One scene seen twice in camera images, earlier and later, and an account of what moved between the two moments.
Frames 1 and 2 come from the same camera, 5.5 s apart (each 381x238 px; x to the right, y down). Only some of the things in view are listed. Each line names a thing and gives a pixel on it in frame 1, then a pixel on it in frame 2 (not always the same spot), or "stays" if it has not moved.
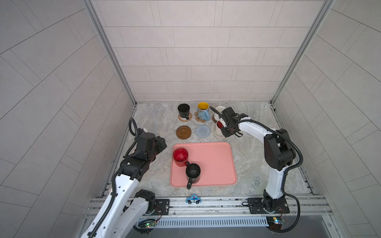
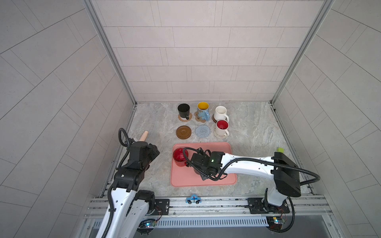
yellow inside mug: x=203 y=113 stays
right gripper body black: x=227 y=130 → x=204 y=174
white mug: x=220 y=109 stays
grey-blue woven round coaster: x=202 y=131 stays
